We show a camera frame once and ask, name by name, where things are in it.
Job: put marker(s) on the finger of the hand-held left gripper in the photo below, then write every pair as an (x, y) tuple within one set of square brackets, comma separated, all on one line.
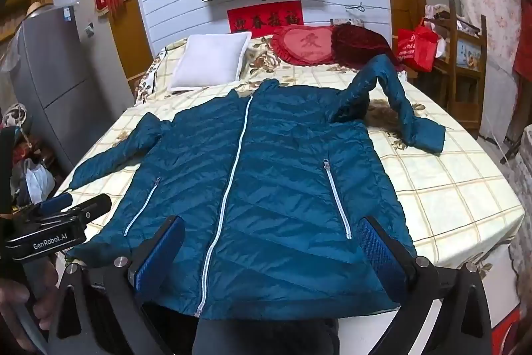
[(93, 207), (56, 203)]

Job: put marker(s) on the bed with floral checked sheet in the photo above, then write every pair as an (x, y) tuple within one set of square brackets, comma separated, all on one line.
[(440, 189)]

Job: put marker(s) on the wooden chair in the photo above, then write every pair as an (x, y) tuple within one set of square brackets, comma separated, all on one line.
[(471, 60)]

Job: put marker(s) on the teal quilted zip jacket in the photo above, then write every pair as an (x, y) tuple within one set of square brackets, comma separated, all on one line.
[(266, 189)]

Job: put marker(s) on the white square pillow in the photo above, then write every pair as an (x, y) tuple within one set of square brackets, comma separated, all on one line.
[(208, 62)]

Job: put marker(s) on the white plastic bag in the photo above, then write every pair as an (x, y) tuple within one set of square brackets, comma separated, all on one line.
[(39, 182)]

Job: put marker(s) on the person's left hand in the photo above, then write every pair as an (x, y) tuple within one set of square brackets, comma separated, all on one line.
[(43, 284)]

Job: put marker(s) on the grey refrigerator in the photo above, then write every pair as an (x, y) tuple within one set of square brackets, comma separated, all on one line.
[(54, 72)]

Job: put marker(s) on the red heart-shaped cushion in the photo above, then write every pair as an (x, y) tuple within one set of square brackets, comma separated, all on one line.
[(305, 44)]

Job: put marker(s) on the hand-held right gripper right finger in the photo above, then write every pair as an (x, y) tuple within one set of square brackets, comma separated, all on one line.
[(379, 251)]

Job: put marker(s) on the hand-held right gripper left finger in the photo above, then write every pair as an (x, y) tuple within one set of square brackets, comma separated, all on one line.
[(163, 246)]

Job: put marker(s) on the floral pink curtain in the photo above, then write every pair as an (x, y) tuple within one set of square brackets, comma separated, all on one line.
[(486, 6)]

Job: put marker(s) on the red wall banner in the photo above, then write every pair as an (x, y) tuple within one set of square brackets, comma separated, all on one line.
[(266, 18)]

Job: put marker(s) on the dark red fuzzy cushion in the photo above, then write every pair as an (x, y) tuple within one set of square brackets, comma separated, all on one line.
[(361, 45)]

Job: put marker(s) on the red shopping bag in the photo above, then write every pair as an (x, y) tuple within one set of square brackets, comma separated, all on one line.
[(416, 45)]

